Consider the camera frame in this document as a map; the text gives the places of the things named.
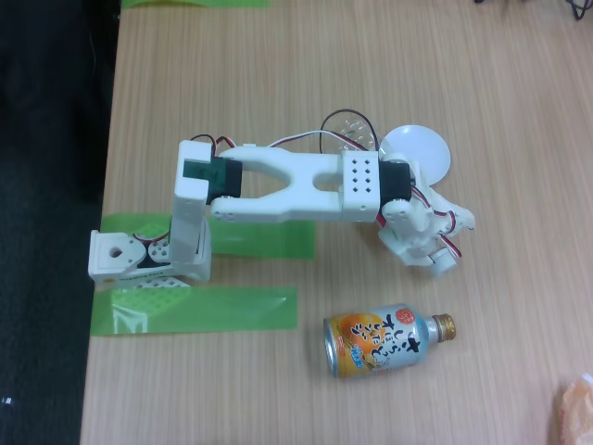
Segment clear plastic bottle orange label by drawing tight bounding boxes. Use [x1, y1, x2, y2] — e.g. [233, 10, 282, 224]
[329, 114, 459, 280]

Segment small white round plate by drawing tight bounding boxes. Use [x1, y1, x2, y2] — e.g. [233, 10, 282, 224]
[382, 123, 451, 186]

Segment orange drink aluminium bottle can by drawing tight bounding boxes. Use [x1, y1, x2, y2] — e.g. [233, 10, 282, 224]
[322, 303, 458, 379]

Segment short green tape strip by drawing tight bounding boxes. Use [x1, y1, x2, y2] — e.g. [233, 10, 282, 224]
[100, 211, 316, 261]

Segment long green tape strip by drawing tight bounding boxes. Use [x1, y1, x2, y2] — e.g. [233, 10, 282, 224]
[90, 286, 297, 336]

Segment orange translucent plastic bag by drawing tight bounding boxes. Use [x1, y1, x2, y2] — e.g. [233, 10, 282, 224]
[550, 373, 593, 445]

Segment green tape at table edge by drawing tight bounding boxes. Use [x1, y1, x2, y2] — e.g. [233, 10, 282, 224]
[120, 0, 271, 9]

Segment black cable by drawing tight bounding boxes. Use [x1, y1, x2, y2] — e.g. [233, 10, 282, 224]
[562, 0, 593, 22]

